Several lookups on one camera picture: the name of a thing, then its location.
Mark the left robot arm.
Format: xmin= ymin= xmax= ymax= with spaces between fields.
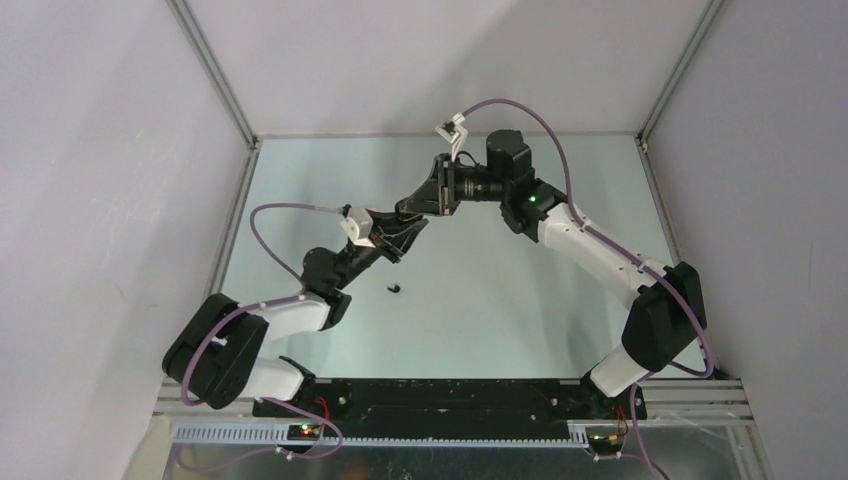
xmin=162 ymin=207 xmax=428 ymax=417

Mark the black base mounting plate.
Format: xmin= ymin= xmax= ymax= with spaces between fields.
xmin=292 ymin=378 xmax=647 ymax=441

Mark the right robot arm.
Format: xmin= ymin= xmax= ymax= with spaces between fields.
xmin=396 ymin=129 xmax=706 ymax=418

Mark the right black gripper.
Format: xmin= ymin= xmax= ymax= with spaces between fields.
xmin=401 ymin=153 xmax=509 ymax=216

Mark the aluminium frame rail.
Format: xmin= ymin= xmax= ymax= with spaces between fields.
xmin=153 ymin=378 xmax=753 ymax=448

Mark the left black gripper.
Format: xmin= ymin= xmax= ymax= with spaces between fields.
xmin=332 ymin=208 xmax=427 ymax=291

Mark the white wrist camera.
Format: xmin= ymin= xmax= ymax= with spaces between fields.
xmin=435 ymin=112 xmax=468 ymax=161
xmin=340 ymin=207 xmax=375 ymax=248

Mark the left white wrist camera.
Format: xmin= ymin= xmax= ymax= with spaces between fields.
xmin=340 ymin=207 xmax=375 ymax=248

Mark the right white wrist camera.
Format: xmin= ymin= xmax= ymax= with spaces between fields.
xmin=435 ymin=112 xmax=468 ymax=161

